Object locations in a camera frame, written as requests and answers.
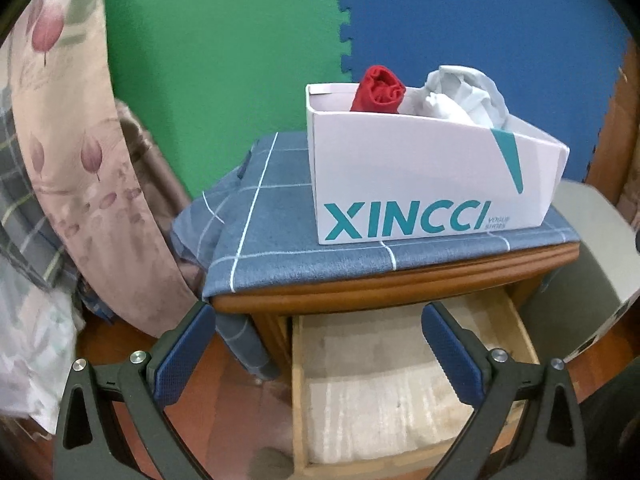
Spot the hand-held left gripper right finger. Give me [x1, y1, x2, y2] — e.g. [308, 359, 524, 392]
[421, 301, 586, 480]

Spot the blue foam mat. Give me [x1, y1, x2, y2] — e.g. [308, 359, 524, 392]
[337, 0, 633, 181]

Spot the wooden nightstand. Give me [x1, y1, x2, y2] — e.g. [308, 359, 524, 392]
[210, 242, 583, 386]

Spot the white shoe box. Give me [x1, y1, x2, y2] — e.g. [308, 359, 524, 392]
[305, 82, 571, 247]

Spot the white patterned bedding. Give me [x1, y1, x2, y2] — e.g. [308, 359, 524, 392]
[0, 255, 86, 436]

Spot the blue checked cloth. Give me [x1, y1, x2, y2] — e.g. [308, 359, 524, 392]
[171, 132, 581, 381]

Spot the wooden drawer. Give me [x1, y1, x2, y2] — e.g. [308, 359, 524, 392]
[290, 292, 543, 478]

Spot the green foam mat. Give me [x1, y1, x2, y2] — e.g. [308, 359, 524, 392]
[100, 0, 361, 201]

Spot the wooden door frame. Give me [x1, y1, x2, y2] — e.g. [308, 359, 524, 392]
[585, 45, 640, 211]

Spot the white rolled cloth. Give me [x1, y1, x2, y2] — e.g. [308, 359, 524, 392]
[414, 76, 473, 122]

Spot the pink floral quilt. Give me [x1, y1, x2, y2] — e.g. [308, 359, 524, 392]
[10, 0, 201, 341]

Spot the grey plaid blanket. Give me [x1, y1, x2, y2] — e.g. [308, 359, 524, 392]
[0, 85, 81, 291]

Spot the red underwear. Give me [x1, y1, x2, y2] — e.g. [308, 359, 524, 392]
[350, 65, 407, 115]

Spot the pale white garment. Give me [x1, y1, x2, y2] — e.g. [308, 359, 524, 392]
[437, 64, 512, 131]

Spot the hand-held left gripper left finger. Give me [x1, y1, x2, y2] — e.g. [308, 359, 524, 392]
[52, 300, 217, 480]

